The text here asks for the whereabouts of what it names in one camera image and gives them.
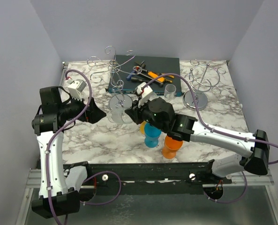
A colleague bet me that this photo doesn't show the purple cable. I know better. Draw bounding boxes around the purple cable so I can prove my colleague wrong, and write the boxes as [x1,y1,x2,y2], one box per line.
[46,69,122,225]
[142,73,278,204]

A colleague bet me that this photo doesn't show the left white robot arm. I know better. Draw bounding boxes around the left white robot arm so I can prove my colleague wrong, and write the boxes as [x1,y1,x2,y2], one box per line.
[31,84,106,218]

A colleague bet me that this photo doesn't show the black mounting rail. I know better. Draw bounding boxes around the black mounting rail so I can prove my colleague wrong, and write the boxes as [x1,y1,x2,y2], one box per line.
[37,161,233,202]

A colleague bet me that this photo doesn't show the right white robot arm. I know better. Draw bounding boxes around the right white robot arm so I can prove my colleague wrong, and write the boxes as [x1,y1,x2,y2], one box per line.
[125,97,270,184]

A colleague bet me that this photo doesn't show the orange handled pliers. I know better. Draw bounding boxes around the orange handled pliers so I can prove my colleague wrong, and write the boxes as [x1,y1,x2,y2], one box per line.
[157,74,174,83]

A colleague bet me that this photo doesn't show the orange black screwdriver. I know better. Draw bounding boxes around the orange black screwdriver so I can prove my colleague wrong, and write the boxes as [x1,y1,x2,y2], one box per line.
[145,70,165,87]

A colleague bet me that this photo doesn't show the yellow plastic wine glass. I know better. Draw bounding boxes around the yellow plastic wine glass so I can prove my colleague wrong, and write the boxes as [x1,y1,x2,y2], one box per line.
[139,121,146,135]

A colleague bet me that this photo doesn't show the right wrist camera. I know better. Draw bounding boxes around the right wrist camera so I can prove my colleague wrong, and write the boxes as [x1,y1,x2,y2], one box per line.
[135,82,157,108]

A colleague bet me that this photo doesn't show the chrome glass rack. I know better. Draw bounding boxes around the chrome glass rack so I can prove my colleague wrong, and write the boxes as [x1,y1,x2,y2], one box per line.
[86,45,135,110]
[183,59,226,110]

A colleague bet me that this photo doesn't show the orange plastic goblet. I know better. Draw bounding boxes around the orange plastic goblet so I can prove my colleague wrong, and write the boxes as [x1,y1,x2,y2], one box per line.
[162,136,183,159]

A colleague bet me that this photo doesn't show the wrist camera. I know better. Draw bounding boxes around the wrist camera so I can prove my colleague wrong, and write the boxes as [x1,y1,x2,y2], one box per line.
[67,79,87,101]
[135,82,157,108]

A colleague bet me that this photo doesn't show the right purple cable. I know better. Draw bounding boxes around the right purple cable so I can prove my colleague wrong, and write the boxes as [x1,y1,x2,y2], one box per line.
[142,73,278,204]

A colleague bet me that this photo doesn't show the blue plastic goblet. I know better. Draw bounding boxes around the blue plastic goblet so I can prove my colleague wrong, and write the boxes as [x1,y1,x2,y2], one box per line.
[144,123,162,148]

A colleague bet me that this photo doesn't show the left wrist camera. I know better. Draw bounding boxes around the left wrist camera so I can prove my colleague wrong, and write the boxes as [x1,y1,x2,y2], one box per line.
[67,79,87,101]

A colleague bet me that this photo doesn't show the black T-handle tool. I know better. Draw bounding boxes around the black T-handle tool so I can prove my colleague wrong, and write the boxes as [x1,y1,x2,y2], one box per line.
[131,76,149,83]

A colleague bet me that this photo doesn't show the aluminium frame rail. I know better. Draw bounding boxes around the aluminium frame rail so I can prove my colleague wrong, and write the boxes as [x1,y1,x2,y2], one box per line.
[26,169,274,188]

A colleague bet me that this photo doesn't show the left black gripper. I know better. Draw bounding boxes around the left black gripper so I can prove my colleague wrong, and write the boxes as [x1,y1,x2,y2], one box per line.
[59,92,106,123]

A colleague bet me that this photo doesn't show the clear wine glass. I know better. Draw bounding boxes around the clear wine glass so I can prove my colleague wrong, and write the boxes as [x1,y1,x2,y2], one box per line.
[107,109,133,124]

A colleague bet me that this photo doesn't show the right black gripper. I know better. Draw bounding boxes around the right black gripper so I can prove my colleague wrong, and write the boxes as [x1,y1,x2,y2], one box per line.
[125,96,167,133]

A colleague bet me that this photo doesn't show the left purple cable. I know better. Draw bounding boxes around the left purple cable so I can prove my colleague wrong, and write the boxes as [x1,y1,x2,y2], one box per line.
[46,69,122,225]

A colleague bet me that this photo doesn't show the clear plastic cup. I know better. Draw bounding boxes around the clear plastic cup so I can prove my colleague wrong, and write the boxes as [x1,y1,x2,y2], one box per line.
[164,84,176,100]

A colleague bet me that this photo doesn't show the dark blue network switch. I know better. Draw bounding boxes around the dark blue network switch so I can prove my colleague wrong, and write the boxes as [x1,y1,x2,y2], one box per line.
[105,55,184,97]

